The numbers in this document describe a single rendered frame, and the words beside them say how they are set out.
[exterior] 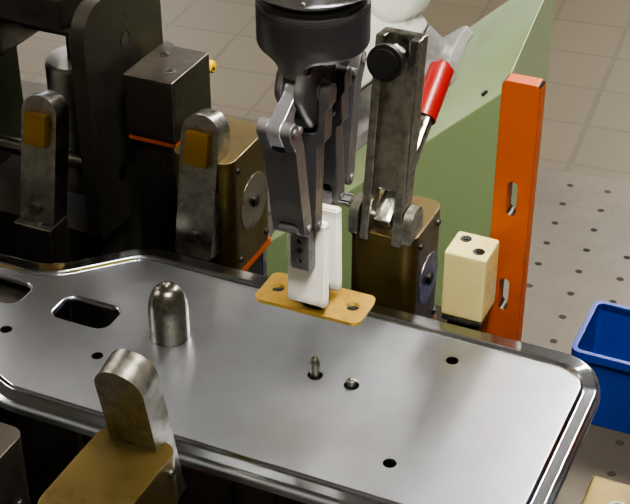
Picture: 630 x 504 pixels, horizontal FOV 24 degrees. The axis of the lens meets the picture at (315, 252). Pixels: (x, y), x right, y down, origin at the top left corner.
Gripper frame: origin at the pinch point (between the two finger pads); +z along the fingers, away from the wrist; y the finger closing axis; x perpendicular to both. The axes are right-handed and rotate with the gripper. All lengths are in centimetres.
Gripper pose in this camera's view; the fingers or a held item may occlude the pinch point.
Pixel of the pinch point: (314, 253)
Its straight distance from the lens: 104.7
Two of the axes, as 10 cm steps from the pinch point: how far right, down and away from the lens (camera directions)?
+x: 9.1, 2.2, -3.4
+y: -4.1, 5.0, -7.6
